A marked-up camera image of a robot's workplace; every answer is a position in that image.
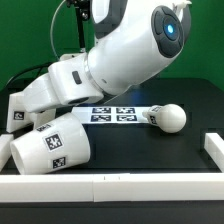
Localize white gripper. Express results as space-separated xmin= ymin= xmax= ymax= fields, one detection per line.
xmin=23 ymin=53 xmax=104 ymax=112

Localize white lamp base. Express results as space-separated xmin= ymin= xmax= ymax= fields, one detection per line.
xmin=6 ymin=92 xmax=56 ymax=133

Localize white lamp shade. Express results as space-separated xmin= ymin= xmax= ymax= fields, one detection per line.
xmin=10 ymin=113 xmax=90 ymax=175

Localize white light bulb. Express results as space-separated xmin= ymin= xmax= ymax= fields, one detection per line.
xmin=142 ymin=104 xmax=187 ymax=133

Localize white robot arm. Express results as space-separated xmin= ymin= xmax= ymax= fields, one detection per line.
xmin=23 ymin=0 xmax=191 ymax=112

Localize white marker sheet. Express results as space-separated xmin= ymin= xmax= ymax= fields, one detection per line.
xmin=72 ymin=106 xmax=156 ymax=125

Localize green curtain backdrop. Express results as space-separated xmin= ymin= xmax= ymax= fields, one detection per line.
xmin=0 ymin=0 xmax=224 ymax=90

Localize black cables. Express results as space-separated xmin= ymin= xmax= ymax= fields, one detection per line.
xmin=5 ymin=61 xmax=54 ymax=88

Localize grey cable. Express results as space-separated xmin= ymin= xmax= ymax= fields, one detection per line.
xmin=49 ymin=0 xmax=68 ymax=61

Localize white left rail block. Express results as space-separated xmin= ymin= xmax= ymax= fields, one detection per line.
xmin=0 ymin=134 xmax=14 ymax=172

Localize white rail block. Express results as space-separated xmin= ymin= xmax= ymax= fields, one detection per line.
xmin=204 ymin=133 xmax=224 ymax=173
xmin=0 ymin=134 xmax=14 ymax=172

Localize white front rail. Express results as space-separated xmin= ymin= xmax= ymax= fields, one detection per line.
xmin=0 ymin=173 xmax=224 ymax=203

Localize white right rail block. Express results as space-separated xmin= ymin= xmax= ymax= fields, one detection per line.
xmin=204 ymin=133 xmax=224 ymax=173

